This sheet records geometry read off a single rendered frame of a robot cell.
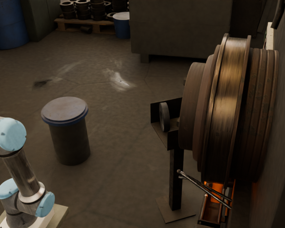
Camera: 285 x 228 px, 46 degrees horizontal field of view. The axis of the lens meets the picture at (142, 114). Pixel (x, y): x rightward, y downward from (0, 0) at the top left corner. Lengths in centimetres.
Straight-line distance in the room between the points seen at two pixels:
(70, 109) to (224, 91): 162
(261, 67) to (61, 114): 162
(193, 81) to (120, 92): 234
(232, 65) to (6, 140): 83
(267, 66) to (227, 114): 18
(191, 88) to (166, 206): 135
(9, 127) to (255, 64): 86
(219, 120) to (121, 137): 192
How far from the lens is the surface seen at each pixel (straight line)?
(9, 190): 165
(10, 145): 132
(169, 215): 217
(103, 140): 270
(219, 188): 121
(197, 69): 100
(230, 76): 88
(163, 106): 172
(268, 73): 92
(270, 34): 132
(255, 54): 98
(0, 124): 132
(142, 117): 291
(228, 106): 85
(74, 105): 238
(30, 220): 177
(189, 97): 95
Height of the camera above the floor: 173
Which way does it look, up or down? 36 degrees down
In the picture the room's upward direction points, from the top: 2 degrees counter-clockwise
